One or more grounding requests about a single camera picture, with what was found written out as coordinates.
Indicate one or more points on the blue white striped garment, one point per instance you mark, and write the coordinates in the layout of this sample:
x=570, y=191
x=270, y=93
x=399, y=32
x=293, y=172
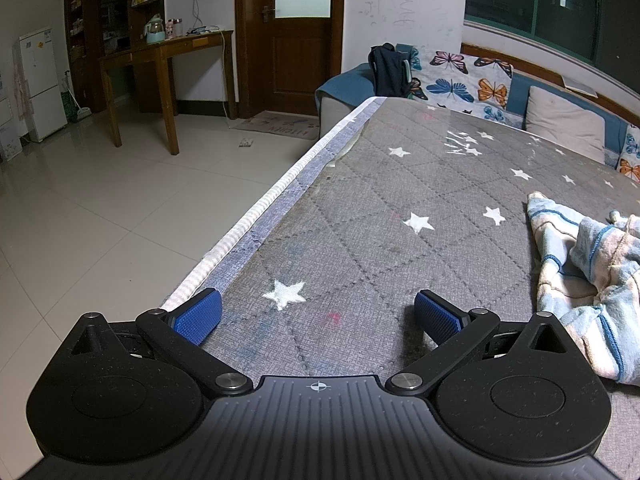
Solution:
x=560, y=240

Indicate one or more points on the wooden shelf cabinet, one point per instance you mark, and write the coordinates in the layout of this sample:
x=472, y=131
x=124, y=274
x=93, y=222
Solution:
x=90, y=20

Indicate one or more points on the white drawer unit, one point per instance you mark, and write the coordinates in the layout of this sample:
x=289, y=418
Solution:
x=7, y=130

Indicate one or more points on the brown wooden desk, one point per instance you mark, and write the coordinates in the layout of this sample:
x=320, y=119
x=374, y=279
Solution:
x=165, y=50

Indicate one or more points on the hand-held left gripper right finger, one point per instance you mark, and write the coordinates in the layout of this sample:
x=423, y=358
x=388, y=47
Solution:
x=437, y=317

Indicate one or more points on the broom with dustpan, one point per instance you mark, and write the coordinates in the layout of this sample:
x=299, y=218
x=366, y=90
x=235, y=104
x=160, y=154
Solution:
x=80, y=112

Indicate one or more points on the large butterfly pillow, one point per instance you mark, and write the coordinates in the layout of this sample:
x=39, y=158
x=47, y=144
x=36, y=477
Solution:
x=450, y=80

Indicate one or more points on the white refrigerator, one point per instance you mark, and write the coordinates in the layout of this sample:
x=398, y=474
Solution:
x=42, y=85

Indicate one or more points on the pink cup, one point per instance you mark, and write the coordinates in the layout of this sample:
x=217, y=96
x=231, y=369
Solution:
x=174, y=29

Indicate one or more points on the butterfly print cushion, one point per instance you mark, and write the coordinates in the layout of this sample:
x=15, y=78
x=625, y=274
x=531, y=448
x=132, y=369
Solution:
x=631, y=152

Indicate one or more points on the grey star-patterned mattress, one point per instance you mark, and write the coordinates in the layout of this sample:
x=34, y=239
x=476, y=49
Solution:
x=375, y=210

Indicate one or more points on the blue sofa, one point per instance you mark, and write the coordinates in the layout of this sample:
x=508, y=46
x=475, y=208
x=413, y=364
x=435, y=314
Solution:
x=345, y=85

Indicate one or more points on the teal electric kettle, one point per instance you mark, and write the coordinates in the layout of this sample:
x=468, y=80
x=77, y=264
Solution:
x=155, y=32

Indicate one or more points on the grey pillow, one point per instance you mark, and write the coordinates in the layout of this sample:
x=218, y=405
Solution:
x=565, y=120

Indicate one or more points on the dark device on desk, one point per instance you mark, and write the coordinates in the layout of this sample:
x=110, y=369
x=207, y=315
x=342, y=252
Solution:
x=200, y=30

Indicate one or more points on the dark window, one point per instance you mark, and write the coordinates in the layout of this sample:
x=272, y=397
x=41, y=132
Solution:
x=550, y=5

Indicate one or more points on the dark backpack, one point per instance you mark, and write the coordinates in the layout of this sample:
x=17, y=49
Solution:
x=390, y=72

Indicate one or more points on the flat item on windowsill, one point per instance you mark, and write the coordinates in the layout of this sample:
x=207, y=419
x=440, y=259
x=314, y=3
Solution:
x=580, y=86

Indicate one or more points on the brown wooden door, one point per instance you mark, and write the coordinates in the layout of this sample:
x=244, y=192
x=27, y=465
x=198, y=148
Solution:
x=295, y=50

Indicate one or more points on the small object on floor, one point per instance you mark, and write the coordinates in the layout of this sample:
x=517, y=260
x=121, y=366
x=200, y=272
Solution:
x=246, y=143

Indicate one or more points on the grey doormat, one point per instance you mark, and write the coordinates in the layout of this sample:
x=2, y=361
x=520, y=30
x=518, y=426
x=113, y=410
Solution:
x=275, y=126

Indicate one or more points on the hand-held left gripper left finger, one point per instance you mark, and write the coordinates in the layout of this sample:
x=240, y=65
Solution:
x=196, y=317

